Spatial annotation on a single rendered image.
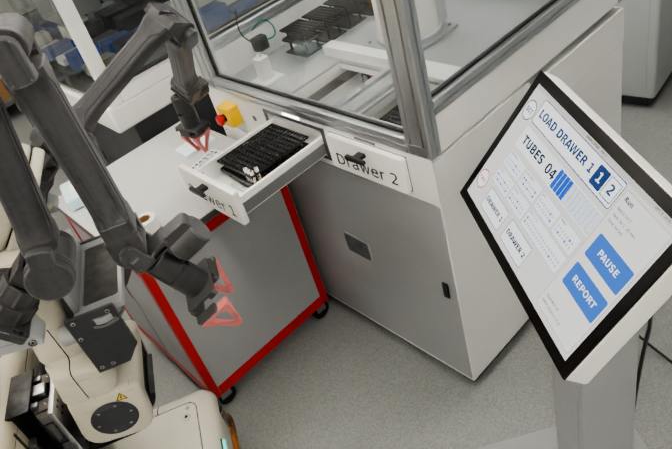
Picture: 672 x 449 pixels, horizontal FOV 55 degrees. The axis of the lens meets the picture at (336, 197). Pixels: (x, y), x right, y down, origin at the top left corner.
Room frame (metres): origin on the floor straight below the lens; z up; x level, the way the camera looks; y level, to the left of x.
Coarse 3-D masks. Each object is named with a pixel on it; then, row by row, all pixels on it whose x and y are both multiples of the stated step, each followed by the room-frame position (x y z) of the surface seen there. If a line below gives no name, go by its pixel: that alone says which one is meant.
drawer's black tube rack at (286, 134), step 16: (272, 128) 1.75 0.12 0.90; (240, 144) 1.71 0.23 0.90; (256, 144) 1.69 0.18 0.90; (272, 144) 1.66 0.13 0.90; (288, 144) 1.63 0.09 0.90; (304, 144) 1.66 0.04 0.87; (240, 160) 1.62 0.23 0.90; (256, 160) 1.60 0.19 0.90; (272, 160) 1.57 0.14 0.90; (240, 176) 1.59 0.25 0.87; (256, 176) 1.56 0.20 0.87
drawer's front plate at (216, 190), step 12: (180, 168) 1.63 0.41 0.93; (192, 180) 1.60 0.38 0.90; (204, 180) 1.53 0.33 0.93; (204, 192) 1.56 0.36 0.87; (216, 192) 1.49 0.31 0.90; (228, 192) 1.43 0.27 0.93; (216, 204) 1.52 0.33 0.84; (228, 204) 1.45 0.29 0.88; (240, 204) 1.42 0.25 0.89; (240, 216) 1.42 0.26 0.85
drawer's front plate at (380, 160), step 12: (336, 144) 1.54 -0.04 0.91; (348, 144) 1.49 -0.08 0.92; (360, 144) 1.46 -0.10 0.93; (336, 156) 1.55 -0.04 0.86; (372, 156) 1.42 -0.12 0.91; (384, 156) 1.38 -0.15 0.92; (396, 156) 1.36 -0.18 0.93; (348, 168) 1.52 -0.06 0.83; (360, 168) 1.47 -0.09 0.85; (372, 168) 1.43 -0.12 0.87; (384, 168) 1.39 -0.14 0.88; (396, 168) 1.35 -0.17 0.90; (372, 180) 1.44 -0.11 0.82; (384, 180) 1.40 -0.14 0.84; (396, 180) 1.36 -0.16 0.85; (408, 180) 1.34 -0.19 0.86; (408, 192) 1.33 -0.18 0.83
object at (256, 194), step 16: (256, 128) 1.79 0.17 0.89; (288, 128) 1.78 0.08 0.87; (304, 128) 1.71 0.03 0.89; (320, 144) 1.61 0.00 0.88; (288, 160) 1.55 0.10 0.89; (304, 160) 1.57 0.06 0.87; (208, 176) 1.66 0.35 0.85; (224, 176) 1.67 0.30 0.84; (272, 176) 1.51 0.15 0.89; (288, 176) 1.53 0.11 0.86; (240, 192) 1.56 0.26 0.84; (256, 192) 1.47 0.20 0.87; (272, 192) 1.49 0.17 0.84
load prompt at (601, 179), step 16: (544, 112) 1.00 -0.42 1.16; (544, 128) 0.98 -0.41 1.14; (560, 128) 0.94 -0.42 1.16; (560, 144) 0.91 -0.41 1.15; (576, 144) 0.88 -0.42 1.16; (576, 160) 0.85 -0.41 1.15; (592, 160) 0.82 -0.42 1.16; (592, 176) 0.80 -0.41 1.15; (608, 176) 0.77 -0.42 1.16; (592, 192) 0.78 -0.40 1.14; (608, 192) 0.75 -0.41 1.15; (608, 208) 0.73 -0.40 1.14
